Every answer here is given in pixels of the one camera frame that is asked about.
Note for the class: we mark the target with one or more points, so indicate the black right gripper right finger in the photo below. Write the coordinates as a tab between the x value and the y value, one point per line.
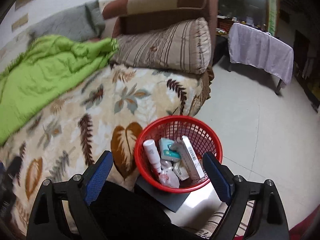
267	220

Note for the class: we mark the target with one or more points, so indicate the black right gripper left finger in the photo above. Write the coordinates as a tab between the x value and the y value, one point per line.
61	210

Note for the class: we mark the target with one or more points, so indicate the white medicine box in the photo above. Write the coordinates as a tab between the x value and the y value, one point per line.
189	158

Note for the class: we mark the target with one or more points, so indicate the small white packet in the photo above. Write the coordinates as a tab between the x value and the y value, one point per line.
180	171

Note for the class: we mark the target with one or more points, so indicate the clear plastic wrapper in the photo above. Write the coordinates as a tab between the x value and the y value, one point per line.
167	177

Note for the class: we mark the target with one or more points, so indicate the light blue tissue pack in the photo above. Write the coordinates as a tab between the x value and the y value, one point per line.
166	153

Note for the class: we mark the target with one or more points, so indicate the white bottle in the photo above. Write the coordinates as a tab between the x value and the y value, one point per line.
152	154

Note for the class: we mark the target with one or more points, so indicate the red plastic trash basket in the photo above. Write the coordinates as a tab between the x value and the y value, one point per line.
202	138

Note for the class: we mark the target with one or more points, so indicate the dark grey floor mat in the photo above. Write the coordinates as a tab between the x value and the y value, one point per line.
170	201

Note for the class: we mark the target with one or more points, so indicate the leaf pattern beige blanket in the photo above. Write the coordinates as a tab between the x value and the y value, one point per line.
107	111

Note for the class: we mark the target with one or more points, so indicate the green quilt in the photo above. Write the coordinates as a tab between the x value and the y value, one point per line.
52	65

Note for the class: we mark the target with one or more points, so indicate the table with lilac cloth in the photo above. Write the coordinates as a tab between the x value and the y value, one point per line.
261	50

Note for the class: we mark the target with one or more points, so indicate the striped beige pillow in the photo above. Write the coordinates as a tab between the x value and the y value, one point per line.
184	46

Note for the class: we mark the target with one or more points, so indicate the grey pillow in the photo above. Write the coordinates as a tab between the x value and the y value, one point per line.
80	23

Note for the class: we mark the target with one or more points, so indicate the brown padded headboard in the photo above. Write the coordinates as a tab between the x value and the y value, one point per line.
142	16

